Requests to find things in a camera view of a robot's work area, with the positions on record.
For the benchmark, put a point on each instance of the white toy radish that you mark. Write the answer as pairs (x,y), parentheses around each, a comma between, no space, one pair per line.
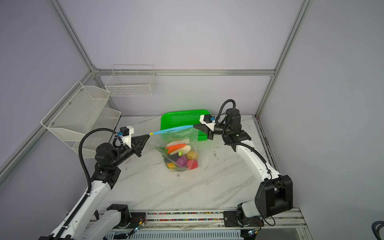
(181,151)

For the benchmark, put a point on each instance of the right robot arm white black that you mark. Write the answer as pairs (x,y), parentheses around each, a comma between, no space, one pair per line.
(275,192)

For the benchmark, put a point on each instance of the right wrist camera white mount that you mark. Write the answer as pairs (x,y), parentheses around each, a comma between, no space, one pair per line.
(209,121)

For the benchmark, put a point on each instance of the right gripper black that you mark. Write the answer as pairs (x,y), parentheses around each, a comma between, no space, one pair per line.
(199,126)

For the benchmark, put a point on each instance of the orange yellow toy corn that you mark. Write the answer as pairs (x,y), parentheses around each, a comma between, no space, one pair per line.
(172,166)

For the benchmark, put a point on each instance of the dark toy eggplant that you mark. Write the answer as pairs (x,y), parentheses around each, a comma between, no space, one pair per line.
(172,158)

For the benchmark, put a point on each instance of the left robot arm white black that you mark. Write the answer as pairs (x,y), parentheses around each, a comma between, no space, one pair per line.
(90,186)

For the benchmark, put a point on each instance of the green plastic basket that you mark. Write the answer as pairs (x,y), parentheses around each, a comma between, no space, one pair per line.
(181,118)

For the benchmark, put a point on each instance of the clear zip top bag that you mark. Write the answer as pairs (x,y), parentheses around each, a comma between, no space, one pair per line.
(179,135)

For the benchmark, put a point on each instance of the white wire wall basket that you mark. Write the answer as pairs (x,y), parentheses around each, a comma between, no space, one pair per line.
(132,81)

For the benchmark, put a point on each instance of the orange toy carrot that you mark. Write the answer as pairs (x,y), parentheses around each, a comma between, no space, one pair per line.
(171,148)

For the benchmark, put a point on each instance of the yellow toy potato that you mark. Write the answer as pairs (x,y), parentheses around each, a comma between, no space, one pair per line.
(192,155)

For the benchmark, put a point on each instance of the white mesh two-tier shelf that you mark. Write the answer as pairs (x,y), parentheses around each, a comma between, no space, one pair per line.
(83,109)

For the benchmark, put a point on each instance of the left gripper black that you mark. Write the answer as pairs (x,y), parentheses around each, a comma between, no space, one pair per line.
(137,144)

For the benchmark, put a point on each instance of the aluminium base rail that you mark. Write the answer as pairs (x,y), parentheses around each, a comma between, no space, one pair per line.
(208,224)

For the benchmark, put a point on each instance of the purple toy turnip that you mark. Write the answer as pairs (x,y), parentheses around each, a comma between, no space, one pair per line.
(182,161)

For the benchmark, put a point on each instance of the red toy pepper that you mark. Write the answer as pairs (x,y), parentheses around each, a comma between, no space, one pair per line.
(192,164)

